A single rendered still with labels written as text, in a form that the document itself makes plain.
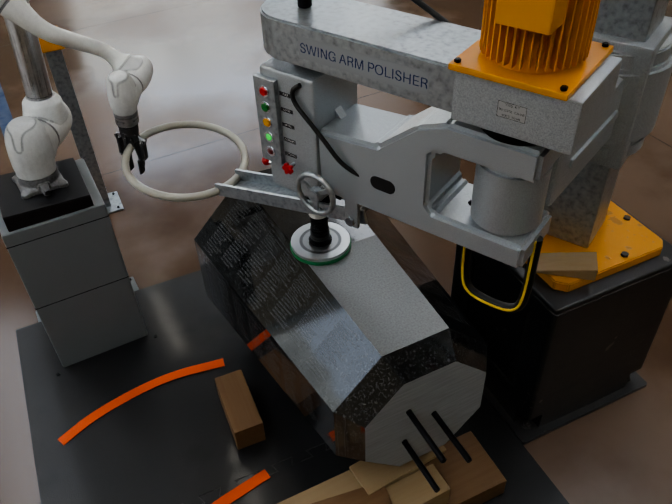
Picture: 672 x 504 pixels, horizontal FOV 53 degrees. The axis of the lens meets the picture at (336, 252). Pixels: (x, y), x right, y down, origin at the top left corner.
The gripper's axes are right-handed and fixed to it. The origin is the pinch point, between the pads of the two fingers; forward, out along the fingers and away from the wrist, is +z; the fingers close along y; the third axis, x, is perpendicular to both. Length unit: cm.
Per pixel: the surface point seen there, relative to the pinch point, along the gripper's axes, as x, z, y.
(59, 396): -64, 88, -14
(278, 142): -26, -52, 75
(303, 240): -19, -6, 81
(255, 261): -21, 11, 63
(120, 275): -21, 47, -3
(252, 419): -54, 66, 75
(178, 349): -24, 85, 22
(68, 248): -32.3, 25.1, -15.6
